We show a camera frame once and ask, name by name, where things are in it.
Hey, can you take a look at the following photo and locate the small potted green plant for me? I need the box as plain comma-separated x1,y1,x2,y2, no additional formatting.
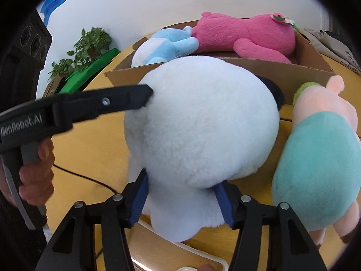
47,59,74,81

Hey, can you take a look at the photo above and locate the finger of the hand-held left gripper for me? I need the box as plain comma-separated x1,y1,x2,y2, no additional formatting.
53,84,154,125

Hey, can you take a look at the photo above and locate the grey cloth bag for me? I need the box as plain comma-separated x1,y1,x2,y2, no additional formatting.
303,28,361,75

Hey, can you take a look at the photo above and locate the blue wall decoration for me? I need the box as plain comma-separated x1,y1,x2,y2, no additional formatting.
39,0,82,23

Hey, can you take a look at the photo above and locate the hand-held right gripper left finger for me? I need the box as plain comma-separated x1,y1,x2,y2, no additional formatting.
34,172,149,271

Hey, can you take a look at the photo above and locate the black cable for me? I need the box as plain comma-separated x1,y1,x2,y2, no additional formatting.
53,164,122,196

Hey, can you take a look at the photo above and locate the green cloth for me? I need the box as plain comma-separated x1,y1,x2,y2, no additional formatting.
58,48,122,93

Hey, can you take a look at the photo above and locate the person's left hand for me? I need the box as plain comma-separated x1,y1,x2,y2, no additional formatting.
18,140,55,206

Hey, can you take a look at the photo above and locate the large white plush toy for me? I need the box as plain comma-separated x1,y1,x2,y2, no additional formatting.
124,56,285,243

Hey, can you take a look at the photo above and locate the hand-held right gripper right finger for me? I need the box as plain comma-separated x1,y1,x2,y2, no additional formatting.
213,182,329,271

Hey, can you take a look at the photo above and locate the white tray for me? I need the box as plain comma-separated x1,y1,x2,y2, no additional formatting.
138,220,229,271

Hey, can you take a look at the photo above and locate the magenta plush toy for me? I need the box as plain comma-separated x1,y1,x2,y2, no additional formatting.
190,11,296,64

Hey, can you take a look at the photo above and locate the pink pig plush toy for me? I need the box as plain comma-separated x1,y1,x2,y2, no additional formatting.
271,75,361,245

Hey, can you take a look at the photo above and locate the black speaker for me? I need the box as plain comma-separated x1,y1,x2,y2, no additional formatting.
0,8,53,110

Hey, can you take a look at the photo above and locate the large potted green plant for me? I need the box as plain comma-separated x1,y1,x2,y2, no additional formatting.
68,28,113,63

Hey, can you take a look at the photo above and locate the brown cardboard box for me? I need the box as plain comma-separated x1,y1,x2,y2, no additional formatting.
104,20,336,105

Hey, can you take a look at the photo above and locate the light blue plush toy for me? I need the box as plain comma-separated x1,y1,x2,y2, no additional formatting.
131,26,199,68

